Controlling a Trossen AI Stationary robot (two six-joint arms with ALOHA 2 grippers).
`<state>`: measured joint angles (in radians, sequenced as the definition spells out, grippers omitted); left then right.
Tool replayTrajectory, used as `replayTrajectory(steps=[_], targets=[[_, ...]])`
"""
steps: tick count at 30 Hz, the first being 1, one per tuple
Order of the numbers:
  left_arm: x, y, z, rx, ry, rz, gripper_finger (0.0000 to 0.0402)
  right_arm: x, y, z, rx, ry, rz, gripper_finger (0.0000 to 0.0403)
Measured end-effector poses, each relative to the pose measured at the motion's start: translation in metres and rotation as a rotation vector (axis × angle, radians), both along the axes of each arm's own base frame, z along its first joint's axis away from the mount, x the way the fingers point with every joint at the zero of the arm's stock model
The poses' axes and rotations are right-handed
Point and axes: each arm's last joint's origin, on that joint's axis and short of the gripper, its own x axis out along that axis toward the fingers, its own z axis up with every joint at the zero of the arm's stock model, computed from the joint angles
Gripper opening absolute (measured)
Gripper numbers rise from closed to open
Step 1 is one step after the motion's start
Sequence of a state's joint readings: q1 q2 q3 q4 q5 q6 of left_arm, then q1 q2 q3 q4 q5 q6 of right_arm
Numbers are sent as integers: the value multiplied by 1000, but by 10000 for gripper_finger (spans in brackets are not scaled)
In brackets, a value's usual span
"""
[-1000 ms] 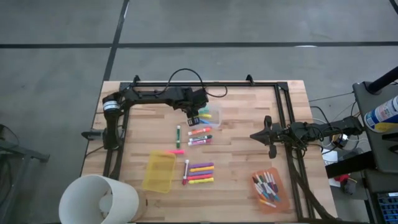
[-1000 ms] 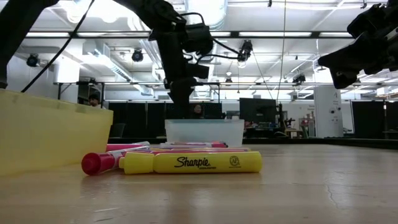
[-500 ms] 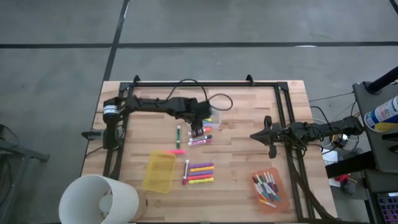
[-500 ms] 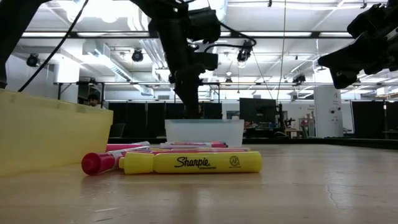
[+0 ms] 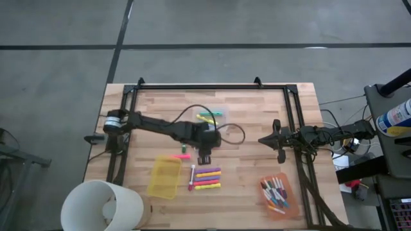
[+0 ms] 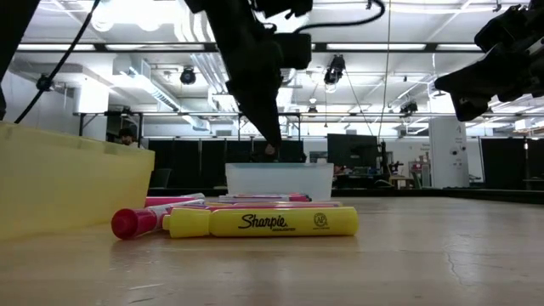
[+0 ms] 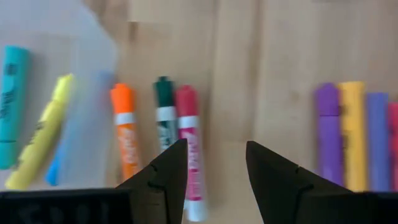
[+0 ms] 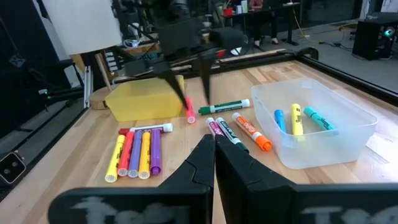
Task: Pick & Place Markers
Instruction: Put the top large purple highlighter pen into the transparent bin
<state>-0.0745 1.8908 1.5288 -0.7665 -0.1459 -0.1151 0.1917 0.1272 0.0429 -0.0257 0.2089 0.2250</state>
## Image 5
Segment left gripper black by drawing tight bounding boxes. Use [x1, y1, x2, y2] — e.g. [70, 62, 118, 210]
[188, 121, 222, 166]

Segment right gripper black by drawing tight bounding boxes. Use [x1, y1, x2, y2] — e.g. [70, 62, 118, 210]
[258, 119, 295, 164]

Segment bluish purple highlighter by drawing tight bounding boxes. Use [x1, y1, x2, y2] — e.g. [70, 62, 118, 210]
[193, 175, 221, 182]

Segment slim red Expo marker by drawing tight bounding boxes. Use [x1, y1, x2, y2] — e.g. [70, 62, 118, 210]
[188, 164, 196, 192]

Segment red highlighter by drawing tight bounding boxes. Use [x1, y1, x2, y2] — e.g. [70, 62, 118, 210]
[192, 179, 220, 186]

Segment thin purple marker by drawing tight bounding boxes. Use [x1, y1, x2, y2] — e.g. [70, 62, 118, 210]
[278, 178, 289, 200]
[273, 176, 283, 198]

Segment thin light blue marker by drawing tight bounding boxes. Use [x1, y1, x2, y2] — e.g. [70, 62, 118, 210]
[275, 195, 290, 209]

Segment thin yellow marker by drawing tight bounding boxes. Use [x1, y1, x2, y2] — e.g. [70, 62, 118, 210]
[267, 205, 286, 215]

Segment clear plastic bin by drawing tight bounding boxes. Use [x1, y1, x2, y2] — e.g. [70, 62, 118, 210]
[191, 104, 231, 133]

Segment yellow plastic bin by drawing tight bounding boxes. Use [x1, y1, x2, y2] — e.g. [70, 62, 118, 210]
[146, 154, 183, 200]

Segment white paper sheet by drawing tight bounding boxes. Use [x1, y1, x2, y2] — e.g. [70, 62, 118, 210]
[332, 153, 351, 171]

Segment orange plastic bin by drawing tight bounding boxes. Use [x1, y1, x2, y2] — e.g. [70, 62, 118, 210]
[258, 172, 300, 222]

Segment small silver device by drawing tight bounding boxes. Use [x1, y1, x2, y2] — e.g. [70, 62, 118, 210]
[343, 137, 360, 152]

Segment black padded bar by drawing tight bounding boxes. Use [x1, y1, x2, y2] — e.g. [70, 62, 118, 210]
[335, 156, 389, 184]

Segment grey side cart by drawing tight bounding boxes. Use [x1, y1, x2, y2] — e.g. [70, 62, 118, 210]
[364, 83, 411, 180]

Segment white blue spray can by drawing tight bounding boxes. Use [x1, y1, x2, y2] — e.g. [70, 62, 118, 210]
[376, 99, 411, 138]

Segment black slanted pole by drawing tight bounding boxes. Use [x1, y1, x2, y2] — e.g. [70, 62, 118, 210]
[378, 69, 411, 97]

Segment white cylindrical shade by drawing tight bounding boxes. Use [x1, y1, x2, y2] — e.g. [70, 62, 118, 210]
[60, 178, 144, 231]

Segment purple-lit keyboard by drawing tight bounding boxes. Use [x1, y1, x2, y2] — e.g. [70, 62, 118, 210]
[389, 198, 411, 231]

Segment grey metal stand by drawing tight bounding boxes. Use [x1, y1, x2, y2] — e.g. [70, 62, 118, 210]
[0, 126, 53, 231]

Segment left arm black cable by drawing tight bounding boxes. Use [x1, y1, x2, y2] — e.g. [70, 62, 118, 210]
[169, 104, 247, 145]

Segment black aluminium table frame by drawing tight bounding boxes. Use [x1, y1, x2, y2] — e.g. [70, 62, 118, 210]
[107, 76, 354, 230]

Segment black cable bundle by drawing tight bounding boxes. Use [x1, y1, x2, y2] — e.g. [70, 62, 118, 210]
[298, 153, 347, 230]

